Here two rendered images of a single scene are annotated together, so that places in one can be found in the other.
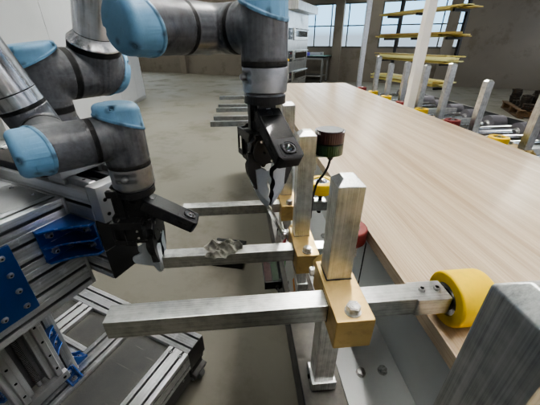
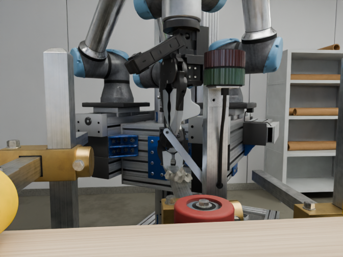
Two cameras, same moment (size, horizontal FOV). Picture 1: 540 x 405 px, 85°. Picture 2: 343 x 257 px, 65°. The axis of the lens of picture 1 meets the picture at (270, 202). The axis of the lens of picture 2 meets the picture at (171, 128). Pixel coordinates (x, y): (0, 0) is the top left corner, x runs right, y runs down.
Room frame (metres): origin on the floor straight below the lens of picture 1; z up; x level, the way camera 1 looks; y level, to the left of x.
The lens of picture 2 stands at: (0.51, -0.53, 1.04)
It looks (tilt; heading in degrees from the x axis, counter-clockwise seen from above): 6 degrees down; 90
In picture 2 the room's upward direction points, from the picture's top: straight up
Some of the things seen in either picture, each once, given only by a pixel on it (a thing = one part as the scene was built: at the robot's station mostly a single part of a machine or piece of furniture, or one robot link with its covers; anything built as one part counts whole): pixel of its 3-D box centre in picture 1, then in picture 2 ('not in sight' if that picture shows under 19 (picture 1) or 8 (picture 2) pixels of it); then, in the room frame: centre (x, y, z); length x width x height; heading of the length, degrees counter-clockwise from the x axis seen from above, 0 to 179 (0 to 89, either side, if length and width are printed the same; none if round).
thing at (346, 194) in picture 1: (329, 311); (64, 198); (0.33, -0.10, 0.88); 0.03 x 0.03 x 0.48; 5
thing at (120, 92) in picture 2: not in sight; (117, 91); (0.26, 0.73, 1.09); 0.15 x 0.15 x 0.10
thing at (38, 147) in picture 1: (53, 145); (154, 76); (0.46, 0.35, 1.12); 0.11 x 0.11 x 0.08; 43
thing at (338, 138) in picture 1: (329, 135); (224, 60); (0.59, -0.12, 1.10); 0.06 x 0.06 x 0.02
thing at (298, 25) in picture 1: (283, 54); not in sight; (8.10, -0.33, 1.01); 1.57 x 1.20 x 2.02; 157
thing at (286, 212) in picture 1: (286, 202); (335, 220); (0.81, -0.05, 0.83); 0.13 x 0.06 x 0.05; 5
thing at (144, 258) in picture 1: (147, 259); (166, 163); (0.50, 0.26, 0.86); 0.06 x 0.03 x 0.09; 96
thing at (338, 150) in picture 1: (328, 147); (224, 78); (0.59, -0.12, 1.08); 0.06 x 0.06 x 0.02
